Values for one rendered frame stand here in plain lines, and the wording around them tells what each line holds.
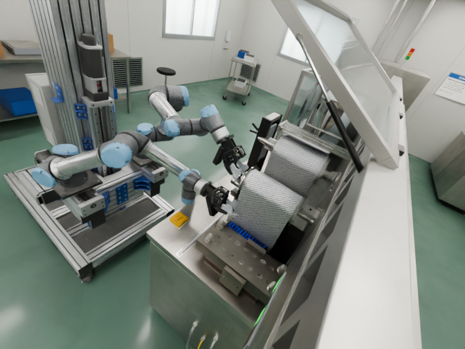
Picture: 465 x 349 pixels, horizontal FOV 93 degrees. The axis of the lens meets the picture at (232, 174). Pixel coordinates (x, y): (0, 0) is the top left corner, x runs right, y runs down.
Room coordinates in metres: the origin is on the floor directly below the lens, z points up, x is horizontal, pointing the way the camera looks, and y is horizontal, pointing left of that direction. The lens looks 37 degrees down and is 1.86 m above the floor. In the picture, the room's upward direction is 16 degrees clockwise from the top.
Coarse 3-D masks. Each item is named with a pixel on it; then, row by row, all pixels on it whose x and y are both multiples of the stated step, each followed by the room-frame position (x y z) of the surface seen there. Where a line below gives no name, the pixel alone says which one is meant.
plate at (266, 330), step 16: (336, 192) 0.63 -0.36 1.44; (320, 208) 0.63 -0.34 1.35; (320, 224) 0.46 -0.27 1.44; (304, 240) 0.54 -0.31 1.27; (304, 256) 0.35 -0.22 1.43; (288, 272) 0.41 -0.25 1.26; (416, 272) 0.39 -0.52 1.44; (288, 288) 0.27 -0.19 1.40; (416, 288) 0.34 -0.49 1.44; (272, 304) 0.30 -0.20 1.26; (416, 304) 0.30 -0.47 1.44; (272, 320) 0.20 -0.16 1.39; (416, 320) 0.26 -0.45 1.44; (256, 336) 0.21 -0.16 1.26; (416, 336) 0.23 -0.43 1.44
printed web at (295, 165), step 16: (288, 144) 0.97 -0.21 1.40; (272, 160) 0.95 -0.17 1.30; (288, 160) 0.92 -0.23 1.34; (304, 160) 0.91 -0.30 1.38; (320, 160) 0.91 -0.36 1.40; (256, 176) 0.77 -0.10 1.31; (272, 176) 0.94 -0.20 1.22; (288, 176) 0.91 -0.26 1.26; (304, 176) 0.88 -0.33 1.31; (240, 192) 0.74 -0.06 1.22; (256, 192) 0.72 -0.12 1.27; (272, 192) 0.71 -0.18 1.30; (288, 192) 0.72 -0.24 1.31; (304, 192) 0.87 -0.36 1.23; (272, 208) 0.68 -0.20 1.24; (288, 208) 0.66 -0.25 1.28
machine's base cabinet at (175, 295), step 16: (160, 256) 0.59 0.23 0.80; (160, 272) 0.59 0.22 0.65; (176, 272) 0.54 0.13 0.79; (160, 288) 0.59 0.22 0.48; (176, 288) 0.54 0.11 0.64; (192, 288) 0.50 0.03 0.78; (160, 304) 0.58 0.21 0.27; (176, 304) 0.53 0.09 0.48; (192, 304) 0.49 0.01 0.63; (208, 304) 0.46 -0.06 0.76; (176, 320) 0.52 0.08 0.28; (192, 320) 0.48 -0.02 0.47; (208, 320) 0.45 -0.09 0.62; (224, 320) 0.42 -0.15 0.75; (240, 320) 0.39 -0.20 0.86; (192, 336) 0.47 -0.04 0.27; (208, 336) 0.43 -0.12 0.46; (224, 336) 0.40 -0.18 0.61; (240, 336) 0.38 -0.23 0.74
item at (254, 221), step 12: (240, 204) 0.73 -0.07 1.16; (252, 204) 0.71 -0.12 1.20; (240, 216) 0.73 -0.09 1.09; (252, 216) 0.71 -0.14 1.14; (264, 216) 0.68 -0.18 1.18; (252, 228) 0.70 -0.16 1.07; (264, 228) 0.68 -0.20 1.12; (276, 228) 0.66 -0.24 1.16; (264, 240) 0.67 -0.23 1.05; (276, 240) 0.65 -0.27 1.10
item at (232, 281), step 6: (228, 270) 0.49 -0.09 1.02; (222, 276) 0.49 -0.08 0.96; (228, 276) 0.48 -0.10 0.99; (234, 276) 0.48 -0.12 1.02; (240, 276) 0.48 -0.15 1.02; (222, 282) 0.49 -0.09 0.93; (228, 282) 0.48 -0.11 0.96; (234, 282) 0.47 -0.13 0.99; (240, 282) 0.46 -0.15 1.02; (228, 288) 0.47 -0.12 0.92; (234, 288) 0.47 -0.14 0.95; (240, 288) 0.46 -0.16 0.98
